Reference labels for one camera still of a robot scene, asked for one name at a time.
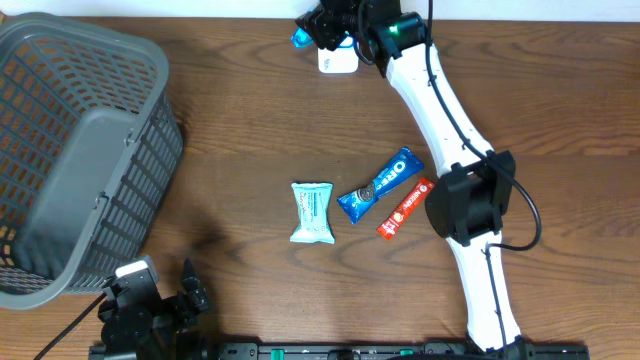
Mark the grey plastic mesh basket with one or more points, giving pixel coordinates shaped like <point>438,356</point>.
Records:
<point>89,147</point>

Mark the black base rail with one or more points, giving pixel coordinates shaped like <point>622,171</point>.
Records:
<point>430,350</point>

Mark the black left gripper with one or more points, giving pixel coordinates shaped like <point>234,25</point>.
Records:
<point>186,314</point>

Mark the red Nescafe stick sachet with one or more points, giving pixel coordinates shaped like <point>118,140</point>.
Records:
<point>389,228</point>

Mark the blue Oreo cookie pack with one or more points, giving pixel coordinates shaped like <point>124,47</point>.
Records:
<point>398,169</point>

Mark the mint green wipes pack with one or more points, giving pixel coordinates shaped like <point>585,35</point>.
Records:
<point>312,200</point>

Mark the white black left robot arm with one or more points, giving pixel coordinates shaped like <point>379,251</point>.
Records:
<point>138,323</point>

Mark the teal sanitizer bottle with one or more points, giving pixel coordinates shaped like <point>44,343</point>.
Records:
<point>301,39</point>

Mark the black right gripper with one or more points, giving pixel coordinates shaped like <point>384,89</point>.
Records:
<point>319,22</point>

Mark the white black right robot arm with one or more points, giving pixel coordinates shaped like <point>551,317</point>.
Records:
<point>474,183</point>

